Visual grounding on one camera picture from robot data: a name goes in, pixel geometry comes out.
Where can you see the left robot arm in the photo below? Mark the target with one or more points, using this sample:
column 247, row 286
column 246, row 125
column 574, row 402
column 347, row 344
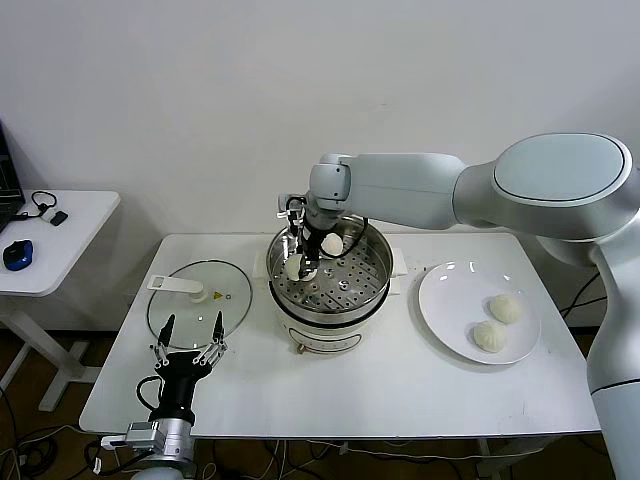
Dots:
column 177, row 440

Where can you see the white side table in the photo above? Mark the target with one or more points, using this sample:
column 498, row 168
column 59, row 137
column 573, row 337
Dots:
column 75, row 240

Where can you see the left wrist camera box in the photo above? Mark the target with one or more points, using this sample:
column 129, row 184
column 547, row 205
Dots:
column 140, row 434

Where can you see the black laptop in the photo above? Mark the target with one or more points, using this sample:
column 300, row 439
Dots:
column 7, row 200

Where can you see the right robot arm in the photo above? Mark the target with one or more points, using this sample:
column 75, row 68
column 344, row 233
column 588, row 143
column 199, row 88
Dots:
column 400, row 190

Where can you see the small white adapter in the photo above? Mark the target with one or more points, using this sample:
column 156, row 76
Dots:
column 48, row 216

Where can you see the small black device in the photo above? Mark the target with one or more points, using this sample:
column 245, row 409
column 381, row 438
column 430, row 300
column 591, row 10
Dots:
column 60, row 219

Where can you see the perforated steel steamer basket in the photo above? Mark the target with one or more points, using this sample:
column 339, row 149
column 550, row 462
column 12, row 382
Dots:
column 360, row 280

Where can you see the white electric cooking pot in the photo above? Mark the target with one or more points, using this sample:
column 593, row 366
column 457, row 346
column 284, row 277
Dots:
column 320, row 336

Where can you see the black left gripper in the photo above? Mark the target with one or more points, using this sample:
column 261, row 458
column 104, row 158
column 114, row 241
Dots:
column 177, row 380

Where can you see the white round plate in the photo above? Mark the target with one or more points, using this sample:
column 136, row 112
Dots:
column 450, row 300

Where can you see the white steamed baozi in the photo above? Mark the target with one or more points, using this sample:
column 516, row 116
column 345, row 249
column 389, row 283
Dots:
column 487, row 336
column 291, row 268
column 505, row 308
column 332, row 245

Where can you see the blue computer mouse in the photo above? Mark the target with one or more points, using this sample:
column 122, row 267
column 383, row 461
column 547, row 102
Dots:
column 18, row 255

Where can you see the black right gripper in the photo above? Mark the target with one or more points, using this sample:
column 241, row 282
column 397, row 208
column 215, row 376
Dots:
column 316, row 236

